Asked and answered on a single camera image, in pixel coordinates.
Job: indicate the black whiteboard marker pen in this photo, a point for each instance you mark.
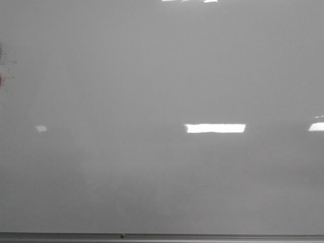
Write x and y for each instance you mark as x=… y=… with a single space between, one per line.
x=1 y=76

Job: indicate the white glossy whiteboard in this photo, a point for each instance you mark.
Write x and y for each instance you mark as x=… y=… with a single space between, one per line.
x=162 y=117

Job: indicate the grey aluminium whiteboard frame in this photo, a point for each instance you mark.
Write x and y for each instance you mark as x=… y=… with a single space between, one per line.
x=147 y=237

